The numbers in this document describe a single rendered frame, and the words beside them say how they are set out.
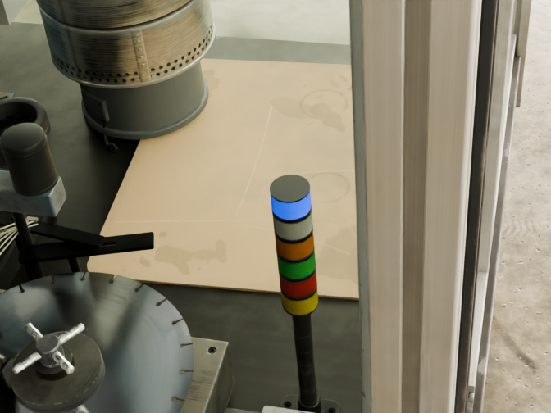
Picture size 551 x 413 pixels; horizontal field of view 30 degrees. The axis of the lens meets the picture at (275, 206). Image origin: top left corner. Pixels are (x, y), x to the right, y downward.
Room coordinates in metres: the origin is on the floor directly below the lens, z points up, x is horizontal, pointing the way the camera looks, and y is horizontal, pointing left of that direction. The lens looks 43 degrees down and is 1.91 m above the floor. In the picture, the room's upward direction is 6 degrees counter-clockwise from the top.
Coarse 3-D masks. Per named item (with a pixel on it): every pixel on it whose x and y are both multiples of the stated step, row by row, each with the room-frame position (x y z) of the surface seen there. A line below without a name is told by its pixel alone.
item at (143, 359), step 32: (32, 288) 0.94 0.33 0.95; (64, 288) 0.93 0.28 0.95; (96, 288) 0.92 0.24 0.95; (128, 288) 0.92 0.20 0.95; (0, 320) 0.89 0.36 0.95; (32, 320) 0.88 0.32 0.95; (64, 320) 0.87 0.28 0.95; (96, 320) 0.87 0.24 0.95; (128, 320) 0.86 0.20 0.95; (160, 320) 0.86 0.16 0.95; (0, 352) 0.83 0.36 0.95; (128, 352) 0.81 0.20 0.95; (160, 352) 0.81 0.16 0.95; (192, 352) 0.80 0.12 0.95; (0, 384) 0.78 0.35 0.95; (128, 384) 0.76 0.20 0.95; (160, 384) 0.76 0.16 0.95
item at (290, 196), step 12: (276, 180) 0.86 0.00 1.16; (288, 180) 0.86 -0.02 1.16; (300, 180) 0.86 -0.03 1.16; (276, 192) 0.84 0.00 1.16; (288, 192) 0.84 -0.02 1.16; (300, 192) 0.84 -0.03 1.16; (276, 204) 0.83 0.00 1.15; (288, 204) 0.83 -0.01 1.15; (300, 204) 0.83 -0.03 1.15; (276, 216) 0.83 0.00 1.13; (288, 216) 0.83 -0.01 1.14; (300, 216) 0.83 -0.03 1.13
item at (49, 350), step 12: (36, 336) 0.81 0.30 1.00; (48, 336) 0.80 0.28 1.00; (60, 336) 0.81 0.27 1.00; (72, 336) 0.81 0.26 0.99; (36, 348) 0.79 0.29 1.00; (48, 348) 0.79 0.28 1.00; (60, 348) 0.79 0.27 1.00; (24, 360) 0.78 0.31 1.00; (36, 360) 0.78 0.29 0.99; (48, 360) 0.78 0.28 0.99; (60, 360) 0.77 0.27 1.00; (72, 372) 0.76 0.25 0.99
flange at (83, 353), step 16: (80, 336) 0.84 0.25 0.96; (32, 352) 0.82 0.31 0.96; (64, 352) 0.80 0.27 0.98; (80, 352) 0.81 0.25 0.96; (96, 352) 0.81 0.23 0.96; (32, 368) 0.79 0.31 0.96; (48, 368) 0.78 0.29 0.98; (80, 368) 0.79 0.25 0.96; (96, 368) 0.79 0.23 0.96; (16, 384) 0.77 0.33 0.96; (32, 384) 0.77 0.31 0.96; (48, 384) 0.77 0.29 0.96; (64, 384) 0.76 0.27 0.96; (80, 384) 0.76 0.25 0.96; (96, 384) 0.77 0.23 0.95; (32, 400) 0.75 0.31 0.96; (48, 400) 0.75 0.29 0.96; (64, 400) 0.74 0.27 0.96
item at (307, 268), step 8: (312, 256) 0.84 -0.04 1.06; (280, 264) 0.84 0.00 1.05; (288, 264) 0.83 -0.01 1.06; (296, 264) 0.82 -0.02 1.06; (304, 264) 0.83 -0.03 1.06; (312, 264) 0.84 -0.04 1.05; (280, 272) 0.84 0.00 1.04; (288, 272) 0.83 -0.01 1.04; (296, 272) 0.83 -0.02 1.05; (304, 272) 0.83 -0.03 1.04; (312, 272) 0.83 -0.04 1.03
